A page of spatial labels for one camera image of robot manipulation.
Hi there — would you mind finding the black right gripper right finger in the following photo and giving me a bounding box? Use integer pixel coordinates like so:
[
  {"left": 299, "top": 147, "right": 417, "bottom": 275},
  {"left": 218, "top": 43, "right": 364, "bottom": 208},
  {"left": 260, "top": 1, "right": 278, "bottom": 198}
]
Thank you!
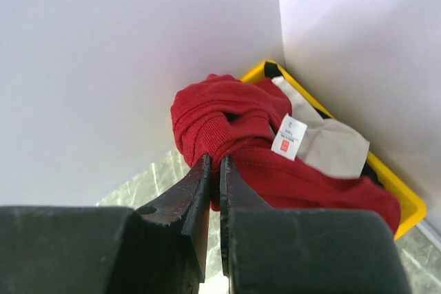
[{"left": 220, "top": 157, "right": 411, "bottom": 293}]

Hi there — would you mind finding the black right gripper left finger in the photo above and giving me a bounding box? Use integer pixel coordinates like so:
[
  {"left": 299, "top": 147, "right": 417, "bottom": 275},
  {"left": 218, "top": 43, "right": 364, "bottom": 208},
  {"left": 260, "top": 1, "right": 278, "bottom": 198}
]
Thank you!
[{"left": 1, "top": 156, "right": 210, "bottom": 293}]

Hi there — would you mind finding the red t shirt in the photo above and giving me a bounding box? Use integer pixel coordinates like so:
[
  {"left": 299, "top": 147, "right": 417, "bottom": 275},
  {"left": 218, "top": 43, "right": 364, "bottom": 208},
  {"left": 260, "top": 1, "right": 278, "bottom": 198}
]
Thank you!
[{"left": 170, "top": 74, "right": 401, "bottom": 231}]

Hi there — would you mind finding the white t shirt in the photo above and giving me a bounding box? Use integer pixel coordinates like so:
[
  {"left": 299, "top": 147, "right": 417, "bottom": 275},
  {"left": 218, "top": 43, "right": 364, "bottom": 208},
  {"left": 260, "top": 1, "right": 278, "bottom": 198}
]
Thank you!
[{"left": 271, "top": 76, "right": 371, "bottom": 178}]

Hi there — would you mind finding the yellow plastic bin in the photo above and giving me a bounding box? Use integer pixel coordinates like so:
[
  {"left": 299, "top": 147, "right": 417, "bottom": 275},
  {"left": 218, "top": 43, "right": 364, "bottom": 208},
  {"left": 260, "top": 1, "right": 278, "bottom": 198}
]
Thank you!
[{"left": 240, "top": 60, "right": 427, "bottom": 240}]

